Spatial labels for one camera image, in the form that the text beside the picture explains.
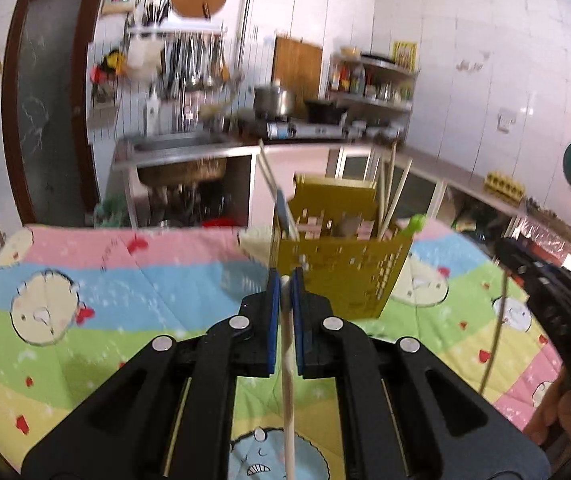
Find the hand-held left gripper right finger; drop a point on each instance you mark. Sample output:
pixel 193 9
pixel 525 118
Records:
pixel 298 330

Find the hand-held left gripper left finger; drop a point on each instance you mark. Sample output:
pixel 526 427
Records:
pixel 274 330

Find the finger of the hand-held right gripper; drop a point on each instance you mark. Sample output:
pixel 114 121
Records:
pixel 515 260

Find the yellow utensil holder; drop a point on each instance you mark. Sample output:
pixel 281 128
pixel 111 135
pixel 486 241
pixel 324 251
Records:
pixel 345 270

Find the wooden chopstick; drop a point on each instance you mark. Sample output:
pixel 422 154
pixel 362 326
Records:
pixel 392 180
pixel 493 335
pixel 398 195
pixel 288 410
pixel 380 190

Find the row of hanging kitchen utensils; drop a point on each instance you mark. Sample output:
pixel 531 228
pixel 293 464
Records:
pixel 195 65

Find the metal cup of utensils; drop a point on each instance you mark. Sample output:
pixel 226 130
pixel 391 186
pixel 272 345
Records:
pixel 155 12

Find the person's right hand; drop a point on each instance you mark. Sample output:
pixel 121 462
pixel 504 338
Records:
pixel 550 415

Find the pink plastic cover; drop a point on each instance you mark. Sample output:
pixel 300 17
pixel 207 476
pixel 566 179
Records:
pixel 555 230

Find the yellow egg tray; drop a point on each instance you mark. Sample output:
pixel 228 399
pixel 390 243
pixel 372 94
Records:
pixel 505 186

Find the wide glass cabinet door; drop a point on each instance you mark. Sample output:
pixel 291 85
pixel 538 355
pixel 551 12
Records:
pixel 420 195

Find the printed blanket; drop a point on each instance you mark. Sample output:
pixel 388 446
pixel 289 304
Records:
pixel 140 285

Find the pink cabinet door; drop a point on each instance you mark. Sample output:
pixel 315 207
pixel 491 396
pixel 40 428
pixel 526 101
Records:
pixel 310 165

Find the narrow glass cabinet door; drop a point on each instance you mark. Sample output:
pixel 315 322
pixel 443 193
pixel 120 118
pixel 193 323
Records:
pixel 358 167

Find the basin under sink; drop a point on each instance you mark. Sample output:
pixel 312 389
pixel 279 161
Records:
pixel 185 170

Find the group of white bowls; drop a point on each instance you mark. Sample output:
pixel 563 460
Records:
pixel 378 132

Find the gas stove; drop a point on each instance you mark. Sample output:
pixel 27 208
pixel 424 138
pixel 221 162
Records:
pixel 310 131

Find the green waste basket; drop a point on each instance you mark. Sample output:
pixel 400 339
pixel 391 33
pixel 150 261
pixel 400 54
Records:
pixel 111 212

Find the metal corner shelf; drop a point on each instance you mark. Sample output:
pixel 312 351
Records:
pixel 380 102

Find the stainless steel sink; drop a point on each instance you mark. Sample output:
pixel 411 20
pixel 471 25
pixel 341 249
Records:
pixel 175 144

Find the black wok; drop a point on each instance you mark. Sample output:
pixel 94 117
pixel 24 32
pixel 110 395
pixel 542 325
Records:
pixel 325 111

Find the steel pot with lid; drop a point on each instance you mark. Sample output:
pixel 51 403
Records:
pixel 274 102

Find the black pan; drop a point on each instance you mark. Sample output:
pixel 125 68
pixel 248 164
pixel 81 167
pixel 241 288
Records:
pixel 378 57

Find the white soap bottle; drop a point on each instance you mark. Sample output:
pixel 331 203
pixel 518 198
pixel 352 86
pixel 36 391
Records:
pixel 153 115

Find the red sauce bottle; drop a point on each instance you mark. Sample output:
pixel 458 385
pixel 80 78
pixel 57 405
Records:
pixel 344 80

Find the rectangular bamboo cutting board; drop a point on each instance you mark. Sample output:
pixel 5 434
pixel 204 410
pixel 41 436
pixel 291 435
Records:
pixel 298 70

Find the beige bowl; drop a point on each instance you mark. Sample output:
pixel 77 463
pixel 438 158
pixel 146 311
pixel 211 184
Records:
pixel 350 52

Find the white hanging cloth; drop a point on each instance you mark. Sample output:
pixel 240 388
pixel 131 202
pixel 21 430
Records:
pixel 141 57

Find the yellow and red gloves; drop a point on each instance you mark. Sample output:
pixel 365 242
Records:
pixel 110 62

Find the dark wooden glass door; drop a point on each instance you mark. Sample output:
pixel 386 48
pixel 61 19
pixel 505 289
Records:
pixel 50 110

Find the beige electrical box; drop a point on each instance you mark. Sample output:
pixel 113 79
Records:
pixel 118 2

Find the wall hook stickers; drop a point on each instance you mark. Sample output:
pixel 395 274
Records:
pixel 469 65

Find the yellow wall picture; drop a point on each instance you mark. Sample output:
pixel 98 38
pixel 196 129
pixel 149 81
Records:
pixel 404 55

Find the metal wall rack shelf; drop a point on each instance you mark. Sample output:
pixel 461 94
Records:
pixel 175 29

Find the metal wall pipe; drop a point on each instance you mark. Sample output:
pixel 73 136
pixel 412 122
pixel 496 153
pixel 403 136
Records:
pixel 248 10

